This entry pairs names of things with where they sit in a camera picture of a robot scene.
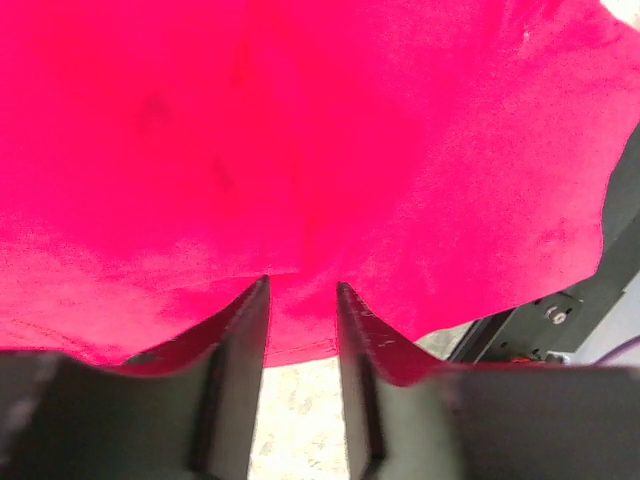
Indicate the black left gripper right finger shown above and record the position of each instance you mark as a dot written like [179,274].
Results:
[410,415]

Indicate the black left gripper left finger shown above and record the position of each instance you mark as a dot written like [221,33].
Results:
[184,409]

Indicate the red t-shirt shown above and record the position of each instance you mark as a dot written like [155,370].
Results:
[448,159]

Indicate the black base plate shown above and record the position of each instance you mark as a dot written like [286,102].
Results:
[561,322]

